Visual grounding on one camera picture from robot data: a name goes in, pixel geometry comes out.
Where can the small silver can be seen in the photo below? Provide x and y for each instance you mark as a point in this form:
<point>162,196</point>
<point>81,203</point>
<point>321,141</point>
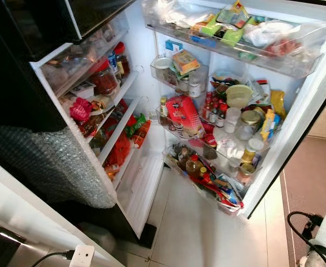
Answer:
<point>194,85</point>

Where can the amber oil bottle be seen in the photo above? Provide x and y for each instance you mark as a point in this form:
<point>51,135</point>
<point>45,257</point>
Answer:
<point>193,166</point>

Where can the large red packet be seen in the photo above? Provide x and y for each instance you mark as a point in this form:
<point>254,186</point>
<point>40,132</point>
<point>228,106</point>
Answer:
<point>182,115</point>

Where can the fridge door with shelves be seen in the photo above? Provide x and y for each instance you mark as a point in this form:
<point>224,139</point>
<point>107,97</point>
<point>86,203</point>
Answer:
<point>313,111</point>

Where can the red plastic food bag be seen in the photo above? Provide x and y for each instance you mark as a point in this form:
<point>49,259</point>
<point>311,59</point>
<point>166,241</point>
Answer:
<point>118,151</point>

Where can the glass jar with metal lid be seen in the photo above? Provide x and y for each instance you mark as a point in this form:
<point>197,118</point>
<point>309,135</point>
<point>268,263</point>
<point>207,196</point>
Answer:
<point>249,124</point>

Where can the white plastic bag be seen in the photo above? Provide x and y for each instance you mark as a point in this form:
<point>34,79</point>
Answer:
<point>268,33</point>

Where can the red-lidded chilli jar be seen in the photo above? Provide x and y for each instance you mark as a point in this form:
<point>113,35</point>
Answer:
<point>103,79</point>

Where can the grey bubble wrap sheet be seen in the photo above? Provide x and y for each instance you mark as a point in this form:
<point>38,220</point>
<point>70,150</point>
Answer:
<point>46,161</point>

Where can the orange carton box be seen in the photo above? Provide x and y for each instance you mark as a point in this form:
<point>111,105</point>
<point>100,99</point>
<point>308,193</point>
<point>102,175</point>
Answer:
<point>185,61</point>

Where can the green and orange packet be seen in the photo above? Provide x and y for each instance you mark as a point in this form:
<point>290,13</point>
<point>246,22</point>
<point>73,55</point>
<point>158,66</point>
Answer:
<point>138,130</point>

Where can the green snack packet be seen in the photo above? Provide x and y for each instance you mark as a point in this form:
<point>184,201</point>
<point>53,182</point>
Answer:
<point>218,30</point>

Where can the pale green bowl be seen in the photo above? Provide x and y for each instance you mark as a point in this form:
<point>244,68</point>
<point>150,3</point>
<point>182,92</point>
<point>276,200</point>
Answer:
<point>239,95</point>

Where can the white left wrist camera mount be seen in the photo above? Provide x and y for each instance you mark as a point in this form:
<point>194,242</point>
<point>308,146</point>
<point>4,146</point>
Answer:
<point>82,257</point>

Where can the yellow and blue packet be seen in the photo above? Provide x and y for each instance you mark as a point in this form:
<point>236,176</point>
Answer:
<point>270,124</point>

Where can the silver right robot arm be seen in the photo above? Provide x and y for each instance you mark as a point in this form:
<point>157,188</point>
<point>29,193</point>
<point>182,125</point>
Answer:
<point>313,261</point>

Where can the white appliance top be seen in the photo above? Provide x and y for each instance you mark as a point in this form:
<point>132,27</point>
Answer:
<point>18,211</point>

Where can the translucent white bottle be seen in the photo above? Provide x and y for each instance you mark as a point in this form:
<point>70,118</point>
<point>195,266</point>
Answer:
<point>232,119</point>

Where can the red-capped dark sauce bottle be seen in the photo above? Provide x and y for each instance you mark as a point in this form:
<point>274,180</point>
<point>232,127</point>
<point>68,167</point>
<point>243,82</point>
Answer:
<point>122,58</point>

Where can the pink plastic bag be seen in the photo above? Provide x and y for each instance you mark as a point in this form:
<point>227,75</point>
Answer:
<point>80,109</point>

